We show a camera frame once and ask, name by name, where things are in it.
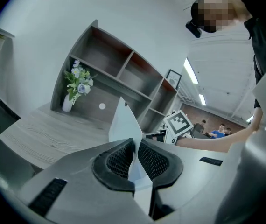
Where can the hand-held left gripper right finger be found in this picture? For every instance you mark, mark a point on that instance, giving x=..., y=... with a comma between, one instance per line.
x=193, y=171

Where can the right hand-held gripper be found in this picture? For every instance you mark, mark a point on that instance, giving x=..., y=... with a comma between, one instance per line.
x=178, y=125

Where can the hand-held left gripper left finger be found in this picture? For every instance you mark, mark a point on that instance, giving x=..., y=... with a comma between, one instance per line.
x=77, y=195

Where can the white sheet of paper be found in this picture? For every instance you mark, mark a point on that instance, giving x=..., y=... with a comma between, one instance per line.
x=123, y=125

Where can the person's right forearm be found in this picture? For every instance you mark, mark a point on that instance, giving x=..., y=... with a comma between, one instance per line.
x=205, y=144

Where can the long ceiling light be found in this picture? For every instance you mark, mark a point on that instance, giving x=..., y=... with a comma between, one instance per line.
x=202, y=100
x=191, y=71
x=250, y=118

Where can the grey wooden shelf unit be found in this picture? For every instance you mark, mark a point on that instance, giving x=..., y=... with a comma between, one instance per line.
x=123, y=78

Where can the white round sticker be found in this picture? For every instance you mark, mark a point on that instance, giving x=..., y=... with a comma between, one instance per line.
x=102, y=106

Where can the white ceramic vase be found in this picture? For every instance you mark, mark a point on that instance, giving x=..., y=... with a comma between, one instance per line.
x=67, y=105

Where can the artificial flower bouquet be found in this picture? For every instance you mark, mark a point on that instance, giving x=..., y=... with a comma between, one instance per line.
x=80, y=83

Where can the person's black-clothed torso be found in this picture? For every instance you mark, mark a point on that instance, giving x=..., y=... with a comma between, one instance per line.
x=263, y=38

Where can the person's head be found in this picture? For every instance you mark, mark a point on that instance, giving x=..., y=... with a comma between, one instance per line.
x=219, y=10

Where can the black picture frame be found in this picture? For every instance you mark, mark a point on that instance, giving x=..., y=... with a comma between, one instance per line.
x=173, y=78

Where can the black head-mounted camera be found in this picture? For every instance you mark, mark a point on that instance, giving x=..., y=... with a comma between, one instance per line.
x=193, y=28

